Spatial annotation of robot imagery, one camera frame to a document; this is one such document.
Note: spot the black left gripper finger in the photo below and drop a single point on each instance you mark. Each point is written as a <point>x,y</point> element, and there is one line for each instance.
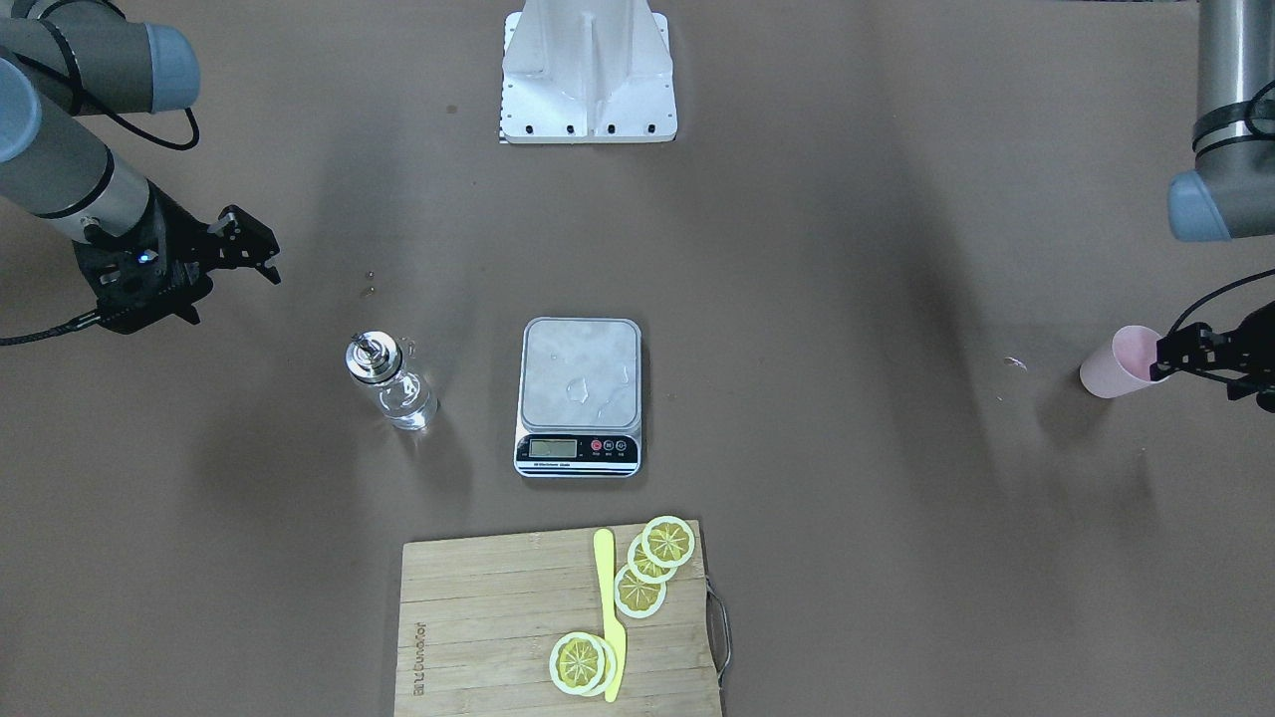
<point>1200,350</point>

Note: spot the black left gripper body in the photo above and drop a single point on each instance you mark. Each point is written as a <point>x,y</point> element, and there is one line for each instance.
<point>1257,346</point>

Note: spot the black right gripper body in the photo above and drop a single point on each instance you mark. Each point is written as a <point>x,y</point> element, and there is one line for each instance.
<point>177,242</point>

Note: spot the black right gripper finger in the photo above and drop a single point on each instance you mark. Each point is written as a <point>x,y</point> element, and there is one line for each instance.
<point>245,242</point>

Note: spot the pink plastic cup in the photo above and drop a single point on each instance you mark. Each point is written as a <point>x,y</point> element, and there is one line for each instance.
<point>1123,364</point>

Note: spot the clear glass sauce bottle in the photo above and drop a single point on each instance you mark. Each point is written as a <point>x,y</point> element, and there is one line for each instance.
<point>379,364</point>

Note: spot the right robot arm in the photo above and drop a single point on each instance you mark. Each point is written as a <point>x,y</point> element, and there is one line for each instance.
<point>67,60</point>

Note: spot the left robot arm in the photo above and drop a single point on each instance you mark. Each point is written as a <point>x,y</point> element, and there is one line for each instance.
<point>1228,195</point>

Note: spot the silver kitchen scale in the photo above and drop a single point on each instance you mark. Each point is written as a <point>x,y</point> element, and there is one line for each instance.
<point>580,399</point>

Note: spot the bamboo cutting board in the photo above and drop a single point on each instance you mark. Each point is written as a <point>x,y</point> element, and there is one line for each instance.
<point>479,617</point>

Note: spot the yellow plastic knife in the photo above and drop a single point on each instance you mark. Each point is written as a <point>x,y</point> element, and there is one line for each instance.
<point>614,633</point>

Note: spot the lemon slice far end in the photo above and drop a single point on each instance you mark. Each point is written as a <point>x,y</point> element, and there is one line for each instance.
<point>583,665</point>

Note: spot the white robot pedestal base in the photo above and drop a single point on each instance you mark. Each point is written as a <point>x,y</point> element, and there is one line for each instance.
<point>587,72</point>

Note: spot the lemon slice near handle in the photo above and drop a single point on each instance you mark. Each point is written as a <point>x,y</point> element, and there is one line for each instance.
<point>668,541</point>

